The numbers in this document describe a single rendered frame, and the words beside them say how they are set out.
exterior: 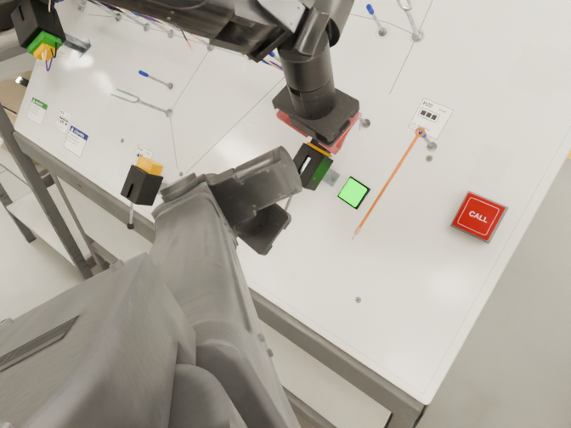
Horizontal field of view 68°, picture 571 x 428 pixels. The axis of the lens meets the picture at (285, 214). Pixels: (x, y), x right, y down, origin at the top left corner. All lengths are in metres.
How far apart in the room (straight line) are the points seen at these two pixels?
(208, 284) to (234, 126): 0.67
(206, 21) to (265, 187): 0.17
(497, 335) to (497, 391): 0.23
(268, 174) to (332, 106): 0.16
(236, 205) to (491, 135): 0.39
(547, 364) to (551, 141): 1.35
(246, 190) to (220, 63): 0.47
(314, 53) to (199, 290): 0.36
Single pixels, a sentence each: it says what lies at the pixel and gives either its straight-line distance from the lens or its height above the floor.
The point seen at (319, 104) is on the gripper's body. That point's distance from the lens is 0.53.
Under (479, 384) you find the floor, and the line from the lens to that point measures 1.77.
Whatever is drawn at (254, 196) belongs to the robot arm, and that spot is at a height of 1.20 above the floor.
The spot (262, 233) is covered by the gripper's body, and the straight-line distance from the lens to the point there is 0.56.
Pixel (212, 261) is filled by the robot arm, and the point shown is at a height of 1.36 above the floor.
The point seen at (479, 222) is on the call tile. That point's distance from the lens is 0.62.
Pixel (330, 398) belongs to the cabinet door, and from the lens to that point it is 0.99.
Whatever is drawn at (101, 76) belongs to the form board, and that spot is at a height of 1.04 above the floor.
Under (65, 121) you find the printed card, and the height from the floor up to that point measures 0.94.
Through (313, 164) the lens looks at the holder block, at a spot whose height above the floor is 1.12.
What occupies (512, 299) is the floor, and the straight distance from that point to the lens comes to 2.04.
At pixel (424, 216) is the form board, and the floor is 1.05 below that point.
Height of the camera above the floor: 1.50
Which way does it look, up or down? 45 degrees down
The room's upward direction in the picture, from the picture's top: straight up
